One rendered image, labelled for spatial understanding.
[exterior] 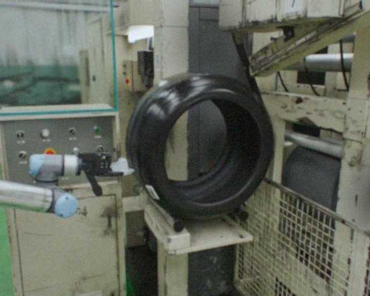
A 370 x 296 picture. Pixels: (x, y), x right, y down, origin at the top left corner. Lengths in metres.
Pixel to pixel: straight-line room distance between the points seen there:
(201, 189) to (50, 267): 0.88
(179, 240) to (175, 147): 0.48
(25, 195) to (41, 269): 0.93
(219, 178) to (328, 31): 0.78
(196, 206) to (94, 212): 0.72
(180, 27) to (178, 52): 0.11
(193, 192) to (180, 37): 0.69
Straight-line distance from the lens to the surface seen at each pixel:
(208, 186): 1.73
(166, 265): 1.95
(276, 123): 1.90
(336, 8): 1.31
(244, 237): 1.60
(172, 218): 1.47
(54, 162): 1.35
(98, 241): 2.06
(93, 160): 1.37
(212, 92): 1.35
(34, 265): 2.08
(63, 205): 1.24
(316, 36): 1.41
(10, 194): 1.19
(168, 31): 1.69
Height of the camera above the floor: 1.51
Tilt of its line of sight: 14 degrees down
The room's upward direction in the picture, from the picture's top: straight up
